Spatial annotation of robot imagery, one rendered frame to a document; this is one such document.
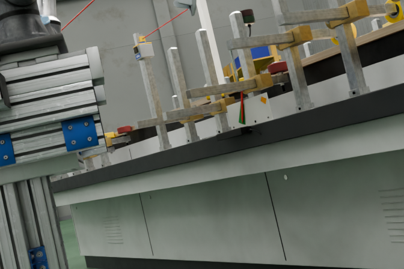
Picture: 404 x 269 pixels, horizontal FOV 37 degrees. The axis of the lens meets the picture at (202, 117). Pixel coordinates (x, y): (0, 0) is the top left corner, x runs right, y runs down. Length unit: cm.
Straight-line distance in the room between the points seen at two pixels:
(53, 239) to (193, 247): 145
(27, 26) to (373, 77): 112
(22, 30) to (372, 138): 105
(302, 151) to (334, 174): 25
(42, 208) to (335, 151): 94
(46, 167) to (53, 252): 28
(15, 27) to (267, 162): 104
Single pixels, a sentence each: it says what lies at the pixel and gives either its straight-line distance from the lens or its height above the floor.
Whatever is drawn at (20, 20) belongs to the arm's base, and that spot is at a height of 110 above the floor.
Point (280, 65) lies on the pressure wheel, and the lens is 227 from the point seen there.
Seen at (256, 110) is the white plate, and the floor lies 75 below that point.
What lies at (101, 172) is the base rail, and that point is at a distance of 354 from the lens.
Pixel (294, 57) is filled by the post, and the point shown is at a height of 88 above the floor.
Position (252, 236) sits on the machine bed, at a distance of 282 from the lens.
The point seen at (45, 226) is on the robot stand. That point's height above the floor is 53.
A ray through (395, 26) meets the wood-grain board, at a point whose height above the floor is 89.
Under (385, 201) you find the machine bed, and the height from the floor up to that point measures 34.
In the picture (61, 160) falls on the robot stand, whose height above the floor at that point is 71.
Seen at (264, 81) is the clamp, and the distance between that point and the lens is 219.
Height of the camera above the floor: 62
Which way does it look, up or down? 4 degrees up
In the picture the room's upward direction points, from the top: 13 degrees counter-clockwise
